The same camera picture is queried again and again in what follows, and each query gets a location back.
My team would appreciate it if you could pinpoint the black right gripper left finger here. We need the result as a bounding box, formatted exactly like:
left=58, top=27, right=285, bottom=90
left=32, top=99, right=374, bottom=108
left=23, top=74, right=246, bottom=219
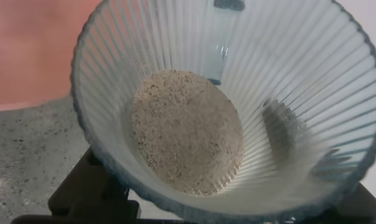
left=47, top=147, right=142, bottom=218

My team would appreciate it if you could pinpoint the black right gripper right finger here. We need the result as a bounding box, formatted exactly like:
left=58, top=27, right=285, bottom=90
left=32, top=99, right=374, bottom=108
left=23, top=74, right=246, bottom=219
left=299, top=183, right=376, bottom=224

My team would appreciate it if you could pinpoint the beige speckled powder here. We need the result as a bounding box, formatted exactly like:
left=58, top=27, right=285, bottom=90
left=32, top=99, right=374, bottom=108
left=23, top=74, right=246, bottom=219
left=131, top=69, right=245, bottom=197

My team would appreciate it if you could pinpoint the ribbed clear glass cup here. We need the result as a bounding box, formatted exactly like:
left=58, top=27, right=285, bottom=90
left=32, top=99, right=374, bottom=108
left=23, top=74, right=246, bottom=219
left=70, top=0, right=376, bottom=224

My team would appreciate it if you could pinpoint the pink ribbed bowl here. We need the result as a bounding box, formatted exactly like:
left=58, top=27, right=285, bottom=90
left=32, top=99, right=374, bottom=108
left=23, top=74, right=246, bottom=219
left=0, top=0, right=101, bottom=112

